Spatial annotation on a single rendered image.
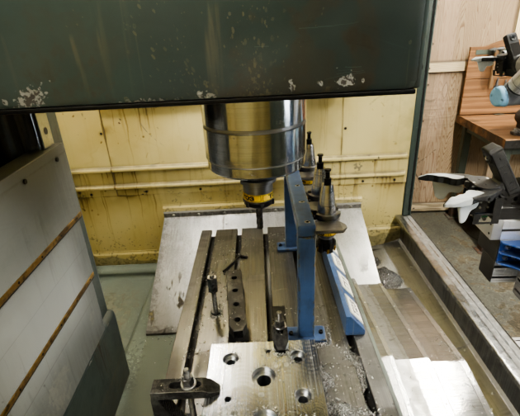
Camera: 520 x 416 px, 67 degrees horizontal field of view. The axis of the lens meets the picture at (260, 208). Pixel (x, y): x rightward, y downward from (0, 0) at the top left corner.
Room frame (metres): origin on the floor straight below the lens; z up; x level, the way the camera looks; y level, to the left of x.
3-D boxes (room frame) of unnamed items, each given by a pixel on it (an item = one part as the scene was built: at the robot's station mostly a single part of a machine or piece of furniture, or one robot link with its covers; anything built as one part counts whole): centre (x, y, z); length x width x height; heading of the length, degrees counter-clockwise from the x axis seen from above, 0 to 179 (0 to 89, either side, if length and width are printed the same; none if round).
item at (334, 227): (0.78, -0.15, 1.21); 0.07 x 0.05 x 0.01; 90
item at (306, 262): (0.78, -0.10, 1.05); 0.10 x 0.05 x 0.30; 90
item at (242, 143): (0.61, 0.00, 1.48); 0.16 x 0.16 x 0.12
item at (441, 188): (0.82, -0.41, 1.28); 0.09 x 0.03 x 0.06; 51
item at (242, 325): (0.87, 0.08, 0.93); 0.26 x 0.05 x 0.06; 5
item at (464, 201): (0.70, -0.40, 1.28); 0.09 x 0.03 x 0.06; 123
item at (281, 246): (1.22, -0.10, 1.05); 0.10 x 0.05 x 0.30; 90
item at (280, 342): (0.70, -0.03, 0.97); 0.13 x 0.03 x 0.15; 0
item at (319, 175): (0.94, -0.16, 1.26); 0.04 x 0.04 x 0.07
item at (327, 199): (0.83, -0.16, 1.26); 0.04 x 0.04 x 0.07
